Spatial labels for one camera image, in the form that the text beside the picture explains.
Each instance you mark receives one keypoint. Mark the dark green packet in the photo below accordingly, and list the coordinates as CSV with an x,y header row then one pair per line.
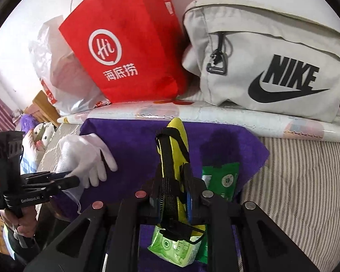
x,y
223,181

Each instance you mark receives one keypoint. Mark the rolled printed paper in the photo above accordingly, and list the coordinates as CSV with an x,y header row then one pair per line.
x,y
215,116

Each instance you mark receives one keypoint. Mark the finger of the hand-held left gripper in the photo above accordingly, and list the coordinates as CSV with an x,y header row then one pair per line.
x,y
65,183
45,176

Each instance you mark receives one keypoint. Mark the purple cloth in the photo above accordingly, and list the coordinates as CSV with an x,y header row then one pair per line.
x,y
124,136

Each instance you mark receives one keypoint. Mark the wooden headboard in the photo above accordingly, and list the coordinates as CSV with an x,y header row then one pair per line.
x,y
42,102

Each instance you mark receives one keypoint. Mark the light green wipes packet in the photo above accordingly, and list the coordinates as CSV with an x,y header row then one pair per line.
x,y
170,249

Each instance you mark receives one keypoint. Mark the yellow black pouch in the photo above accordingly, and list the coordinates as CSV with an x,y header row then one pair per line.
x,y
177,138

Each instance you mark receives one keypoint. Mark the white plastic shopping bag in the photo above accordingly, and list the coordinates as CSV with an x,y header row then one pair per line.
x,y
62,76

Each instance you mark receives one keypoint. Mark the person's left hand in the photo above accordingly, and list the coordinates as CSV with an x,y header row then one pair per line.
x,y
8,218

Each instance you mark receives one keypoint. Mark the purple fluffy cushion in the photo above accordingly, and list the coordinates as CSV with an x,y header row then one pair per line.
x,y
27,124

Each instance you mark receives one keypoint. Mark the grey waist bag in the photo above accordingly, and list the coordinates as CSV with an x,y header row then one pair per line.
x,y
257,42

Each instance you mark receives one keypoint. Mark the red paper bag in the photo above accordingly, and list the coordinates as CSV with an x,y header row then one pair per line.
x,y
130,34

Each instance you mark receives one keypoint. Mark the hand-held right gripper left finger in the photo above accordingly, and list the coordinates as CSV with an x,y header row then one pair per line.
x,y
158,206

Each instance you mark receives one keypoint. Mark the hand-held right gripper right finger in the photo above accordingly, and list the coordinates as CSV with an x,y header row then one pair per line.
x,y
189,206

